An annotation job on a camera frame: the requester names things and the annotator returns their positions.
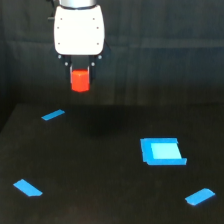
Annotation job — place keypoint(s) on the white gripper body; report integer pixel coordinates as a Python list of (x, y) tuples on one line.
[(80, 32)]

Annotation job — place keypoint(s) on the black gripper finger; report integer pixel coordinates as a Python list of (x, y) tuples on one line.
[(92, 73), (69, 72)]

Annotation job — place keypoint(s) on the red hexagonal block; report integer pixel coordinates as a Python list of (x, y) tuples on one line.
[(80, 80)]

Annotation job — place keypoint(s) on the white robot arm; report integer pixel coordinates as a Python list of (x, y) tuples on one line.
[(71, 4)]

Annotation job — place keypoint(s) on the blue tape strip far left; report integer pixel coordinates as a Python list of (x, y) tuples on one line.
[(53, 115)]

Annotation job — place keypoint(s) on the blue tape strip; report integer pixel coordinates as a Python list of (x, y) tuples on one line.
[(27, 188), (53, 115), (199, 196)]

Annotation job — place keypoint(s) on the blue tape strip near left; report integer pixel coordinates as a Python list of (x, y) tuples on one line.
[(27, 188)]

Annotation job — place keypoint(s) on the blue tape strip near right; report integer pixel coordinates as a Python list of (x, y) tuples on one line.
[(199, 196)]

